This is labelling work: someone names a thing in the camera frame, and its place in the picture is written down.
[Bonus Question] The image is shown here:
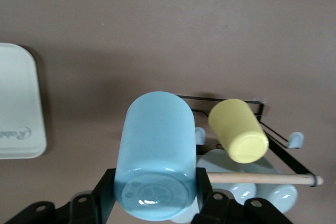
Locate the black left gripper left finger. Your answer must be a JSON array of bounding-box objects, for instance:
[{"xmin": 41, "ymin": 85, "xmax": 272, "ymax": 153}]
[{"xmin": 4, "ymin": 168, "xmax": 124, "ymax": 224}]

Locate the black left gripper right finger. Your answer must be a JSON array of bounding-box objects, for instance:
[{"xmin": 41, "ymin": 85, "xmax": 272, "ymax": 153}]
[{"xmin": 193, "ymin": 167, "xmax": 292, "ymax": 224}]

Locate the light blue cup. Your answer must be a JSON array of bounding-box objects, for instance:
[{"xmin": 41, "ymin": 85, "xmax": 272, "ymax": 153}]
[{"xmin": 113, "ymin": 91, "xmax": 197, "ymax": 221}]

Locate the yellow cup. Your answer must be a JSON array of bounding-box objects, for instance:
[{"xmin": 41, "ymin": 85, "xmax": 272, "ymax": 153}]
[{"xmin": 208, "ymin": 99, "xmax": 270, "ymax": 164}]

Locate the cream plastic tray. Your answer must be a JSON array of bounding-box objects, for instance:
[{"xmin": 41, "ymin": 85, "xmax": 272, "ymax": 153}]
[{"xmin": 0, "ymin": 42, "xmax": 48, "ymax": 159}]

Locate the brown table cover sheet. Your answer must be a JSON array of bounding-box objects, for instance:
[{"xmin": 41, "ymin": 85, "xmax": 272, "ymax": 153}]
[{"xmin": 0, "ymin": 0, "xmax": 336, "ymax": 224}]

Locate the black wire cup rack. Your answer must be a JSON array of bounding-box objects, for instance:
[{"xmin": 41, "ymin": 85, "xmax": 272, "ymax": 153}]
[{"xmin": 175, "ymin": 93, "xmax": 326, "ymax": 188}]

